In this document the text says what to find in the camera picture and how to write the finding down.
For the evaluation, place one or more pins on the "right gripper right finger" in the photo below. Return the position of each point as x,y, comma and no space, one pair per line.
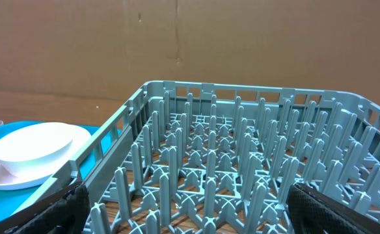
312,212

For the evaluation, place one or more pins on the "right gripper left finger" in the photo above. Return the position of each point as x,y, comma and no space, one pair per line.
65,211

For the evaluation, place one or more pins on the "grey dishwasher rack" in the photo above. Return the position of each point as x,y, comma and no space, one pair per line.
222,155

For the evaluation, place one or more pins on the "teal plastic tray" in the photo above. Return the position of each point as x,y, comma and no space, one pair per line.
10,200

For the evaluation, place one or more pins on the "large white plate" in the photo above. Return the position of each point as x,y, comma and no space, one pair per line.
11,182

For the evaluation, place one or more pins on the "cardboard backdrop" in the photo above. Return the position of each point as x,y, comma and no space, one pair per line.
107,49

